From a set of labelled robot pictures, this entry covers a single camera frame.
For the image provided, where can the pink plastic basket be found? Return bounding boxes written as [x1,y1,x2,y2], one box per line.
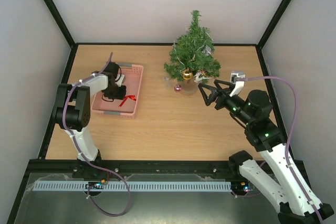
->
[91,63,144,119]

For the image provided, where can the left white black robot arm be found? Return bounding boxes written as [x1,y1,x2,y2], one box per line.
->
[52,61,127,177]

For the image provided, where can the black frame rail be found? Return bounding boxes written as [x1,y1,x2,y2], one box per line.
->
[24,159,243,181]

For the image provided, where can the pink bauble ornament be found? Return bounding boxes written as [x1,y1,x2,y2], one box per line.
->
[174,84,182,92]

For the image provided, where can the clear led string lights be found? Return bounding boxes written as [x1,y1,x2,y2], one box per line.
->
[161,23,215,90]

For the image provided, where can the silver gift box ornament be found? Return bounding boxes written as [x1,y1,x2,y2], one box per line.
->
[203,45,212,56]

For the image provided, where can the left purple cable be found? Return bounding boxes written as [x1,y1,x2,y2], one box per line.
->
[61,52,114,180]

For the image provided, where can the purple cable loop front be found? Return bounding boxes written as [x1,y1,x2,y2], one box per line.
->
[85,173,132,217]

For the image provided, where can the silver reindeer ornament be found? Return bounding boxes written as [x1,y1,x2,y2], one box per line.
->
[194,70,212,83]

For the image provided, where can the red ribbon bow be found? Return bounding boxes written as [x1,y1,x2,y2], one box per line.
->
[119,95,137,108]

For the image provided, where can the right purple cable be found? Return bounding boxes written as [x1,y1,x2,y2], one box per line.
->
[240,76,325,224]

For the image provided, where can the gold bauble ornament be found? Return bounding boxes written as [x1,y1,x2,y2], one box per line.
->
[182,68,193,80]

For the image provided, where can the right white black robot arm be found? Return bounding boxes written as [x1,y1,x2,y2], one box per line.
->
[198,78,334,223]

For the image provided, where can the light blue cable duct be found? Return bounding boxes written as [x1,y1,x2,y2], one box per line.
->
[32,181,232,192]

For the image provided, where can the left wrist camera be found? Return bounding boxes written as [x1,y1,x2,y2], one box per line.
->
[116,74,125,87]

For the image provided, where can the small green christmas tree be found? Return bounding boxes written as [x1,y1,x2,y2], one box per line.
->
[163,9,222,96]

